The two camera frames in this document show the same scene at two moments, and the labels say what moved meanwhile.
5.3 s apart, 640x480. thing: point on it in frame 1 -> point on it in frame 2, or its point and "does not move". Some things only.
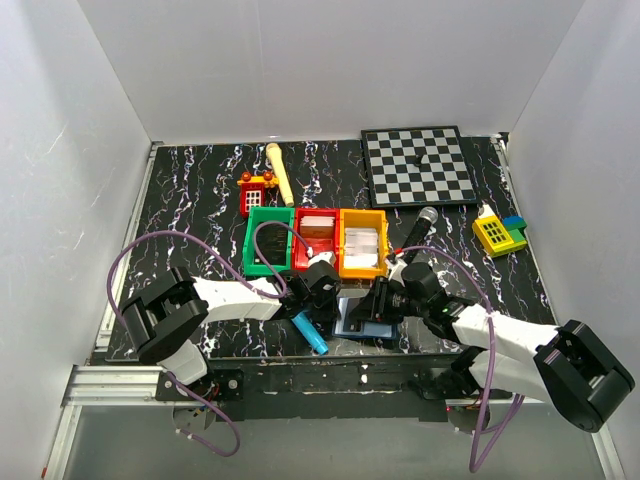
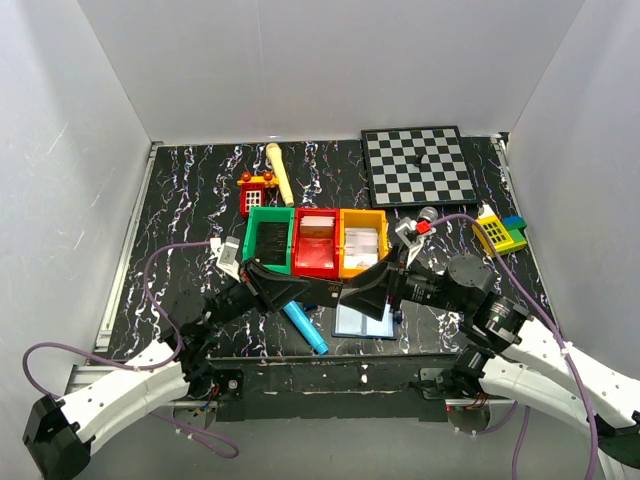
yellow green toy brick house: [499, 235] does not move
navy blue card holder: [371, 329] does not move
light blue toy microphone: [311, 332] does not move
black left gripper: [323, 310] -> [254, 285]
